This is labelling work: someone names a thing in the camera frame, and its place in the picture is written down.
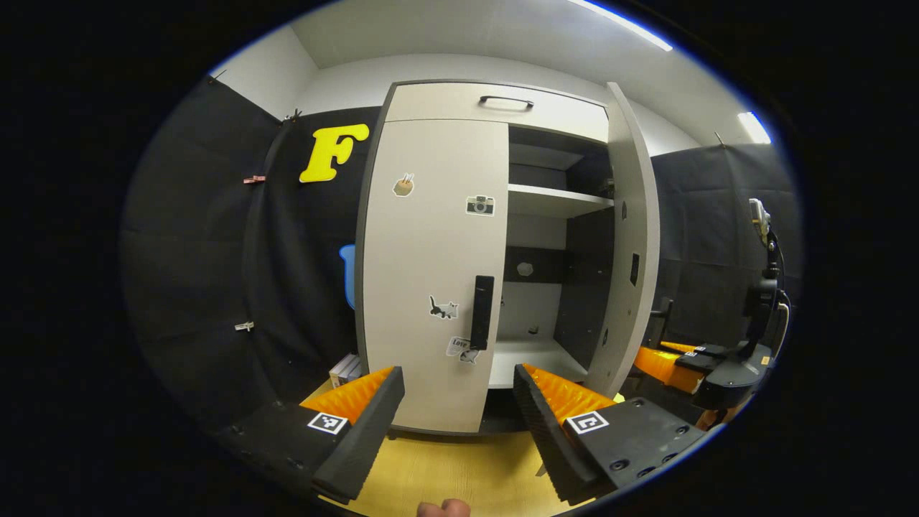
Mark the white cabinet shelf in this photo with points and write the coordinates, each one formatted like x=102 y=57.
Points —
x=546 y=201

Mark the small white box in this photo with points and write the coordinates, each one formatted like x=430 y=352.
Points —
x=346 y=370

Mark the long ceiling light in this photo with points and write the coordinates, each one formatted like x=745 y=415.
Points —
x=624 y=25

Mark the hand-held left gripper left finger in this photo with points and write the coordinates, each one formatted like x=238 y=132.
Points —
x=366 y=431

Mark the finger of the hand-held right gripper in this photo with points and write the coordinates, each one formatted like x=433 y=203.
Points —
x=664 y=366
x=707 y=350

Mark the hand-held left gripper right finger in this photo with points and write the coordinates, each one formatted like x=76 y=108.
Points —
x=546 y=431

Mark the black backdrop cloth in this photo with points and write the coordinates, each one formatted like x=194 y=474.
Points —
x=703 y=237
x=215 y=273

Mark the black clip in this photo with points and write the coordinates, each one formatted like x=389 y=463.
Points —
x=293 y=115

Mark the white double-door shoe cabinet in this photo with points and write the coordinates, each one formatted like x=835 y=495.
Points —
x=431 y=251

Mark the metal door hinge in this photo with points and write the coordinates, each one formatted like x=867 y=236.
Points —
x=609 y=188

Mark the short ceiling light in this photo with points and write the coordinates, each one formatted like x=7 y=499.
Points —
x=754 y=128

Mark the white cabinet door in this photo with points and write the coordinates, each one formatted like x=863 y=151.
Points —
x=431 y=251
x=632 y=215

